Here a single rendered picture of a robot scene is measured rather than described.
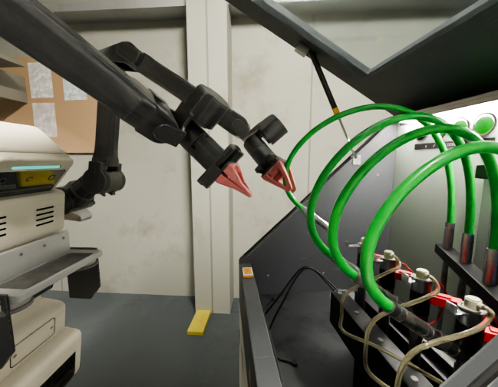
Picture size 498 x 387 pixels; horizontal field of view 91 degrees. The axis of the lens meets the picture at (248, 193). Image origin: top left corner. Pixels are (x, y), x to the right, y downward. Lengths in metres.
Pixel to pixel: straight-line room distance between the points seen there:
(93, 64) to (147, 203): 2.11
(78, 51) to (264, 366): 0.54
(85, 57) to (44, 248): 0.54
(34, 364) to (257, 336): 0.57
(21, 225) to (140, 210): 1.78
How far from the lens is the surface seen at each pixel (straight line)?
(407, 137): 0.42
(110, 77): 0.43
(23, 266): 0.79
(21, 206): 0.79
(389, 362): 0.53
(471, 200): 0.62
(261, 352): 0.54
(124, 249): 2.71
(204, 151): 0.50
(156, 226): 2.49
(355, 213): 0.95
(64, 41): 0.41
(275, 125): 0.72
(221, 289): 2.25
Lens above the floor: 1.30
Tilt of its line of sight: 8 degrees down
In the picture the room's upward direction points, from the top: straight up
